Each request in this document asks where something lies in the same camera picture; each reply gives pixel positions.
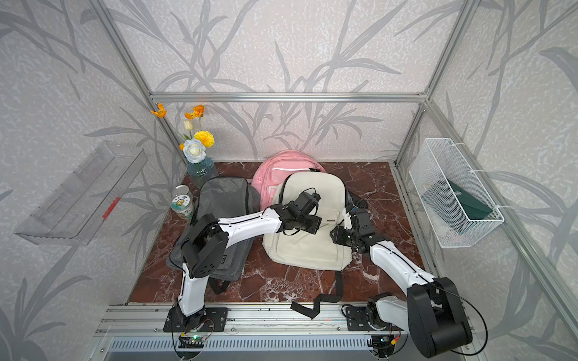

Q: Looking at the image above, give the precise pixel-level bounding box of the beige backpack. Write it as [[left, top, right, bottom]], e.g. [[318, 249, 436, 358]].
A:
[[263, 171, 353, 319]]

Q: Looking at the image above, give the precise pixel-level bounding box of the grey backpack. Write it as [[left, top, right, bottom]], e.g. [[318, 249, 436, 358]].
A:
[[186, 177, 260, 295]]

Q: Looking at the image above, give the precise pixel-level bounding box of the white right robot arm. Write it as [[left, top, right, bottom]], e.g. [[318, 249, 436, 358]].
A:
[[331, 208, 473, 358]]

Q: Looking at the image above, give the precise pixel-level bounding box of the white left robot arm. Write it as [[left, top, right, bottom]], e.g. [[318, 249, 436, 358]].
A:
[[171, 190, 322, 326]]

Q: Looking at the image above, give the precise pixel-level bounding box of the pink backpack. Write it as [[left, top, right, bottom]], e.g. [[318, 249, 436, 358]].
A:
[[251, 150, 325, 211]]

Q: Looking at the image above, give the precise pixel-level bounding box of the green box in basket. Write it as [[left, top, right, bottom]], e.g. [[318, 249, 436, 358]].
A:
[[421, 177, 493, 235]]

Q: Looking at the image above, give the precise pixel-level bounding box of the blue glass vase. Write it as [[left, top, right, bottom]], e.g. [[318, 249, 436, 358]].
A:
[[187, 156, 218, 189]]

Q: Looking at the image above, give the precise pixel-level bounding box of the sunflower label plastic can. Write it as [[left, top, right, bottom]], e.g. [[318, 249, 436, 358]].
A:
[[171, 194, 194, 221]]

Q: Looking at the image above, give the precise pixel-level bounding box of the artificial flower bouquet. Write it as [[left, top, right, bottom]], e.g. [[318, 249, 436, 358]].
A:
[[179, 105, 215, 165]]

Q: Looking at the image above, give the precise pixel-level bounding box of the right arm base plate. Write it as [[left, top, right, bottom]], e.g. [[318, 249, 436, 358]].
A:
[[340, 304, 374, 332]]

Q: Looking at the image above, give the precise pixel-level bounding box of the white wire mesh basket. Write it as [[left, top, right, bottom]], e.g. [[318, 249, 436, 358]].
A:
[[409, 138, 504, 249]]

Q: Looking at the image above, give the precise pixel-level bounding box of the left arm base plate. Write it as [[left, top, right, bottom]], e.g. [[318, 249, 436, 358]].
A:
[[163, 305, 228, 333]]

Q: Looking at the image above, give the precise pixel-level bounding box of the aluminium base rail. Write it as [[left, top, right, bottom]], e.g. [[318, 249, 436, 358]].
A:
[[95, 302, 409, 338]]

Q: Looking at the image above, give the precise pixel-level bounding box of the clear acrylic wall shelf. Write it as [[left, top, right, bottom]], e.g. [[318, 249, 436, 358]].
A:
[[14, 141, 148, 246]]

